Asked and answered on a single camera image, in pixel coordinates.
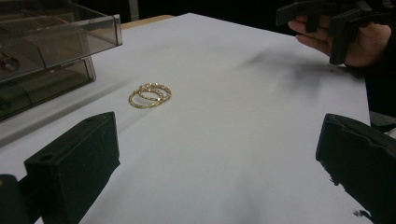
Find white table mat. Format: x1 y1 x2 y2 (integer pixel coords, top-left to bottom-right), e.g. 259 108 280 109
0 12 372 224

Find large gold twisted bangle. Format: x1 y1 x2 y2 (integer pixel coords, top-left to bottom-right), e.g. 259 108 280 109
128 88 166 110

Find small gold twisted bangle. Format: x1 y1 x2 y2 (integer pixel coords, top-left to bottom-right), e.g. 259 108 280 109
137 82 173 103

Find smoky clear jewelry drawer box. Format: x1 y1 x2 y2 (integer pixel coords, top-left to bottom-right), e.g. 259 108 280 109
0 0 123 123

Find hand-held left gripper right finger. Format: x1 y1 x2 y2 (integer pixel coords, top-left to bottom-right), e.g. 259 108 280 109
315 113 396 224

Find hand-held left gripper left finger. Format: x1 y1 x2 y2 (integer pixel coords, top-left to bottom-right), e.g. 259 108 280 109
23 111 121 224

